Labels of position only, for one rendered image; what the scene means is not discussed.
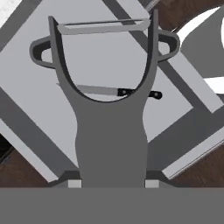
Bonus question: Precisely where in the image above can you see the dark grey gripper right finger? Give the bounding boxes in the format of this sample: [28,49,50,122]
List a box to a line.
[144,170,177,189]

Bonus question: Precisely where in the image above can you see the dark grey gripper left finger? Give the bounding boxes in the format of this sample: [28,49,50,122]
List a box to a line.
[47,170,83,189]

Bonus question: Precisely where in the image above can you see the grey Y-shaped peeler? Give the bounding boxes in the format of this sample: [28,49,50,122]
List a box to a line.
[29,8,181,189]

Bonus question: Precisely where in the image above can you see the white and grey round object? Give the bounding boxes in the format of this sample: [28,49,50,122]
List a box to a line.
[174,5,224,95]

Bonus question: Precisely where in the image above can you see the black-handled kitchen knife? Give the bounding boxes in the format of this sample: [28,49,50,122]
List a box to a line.
[55,82,163,102]

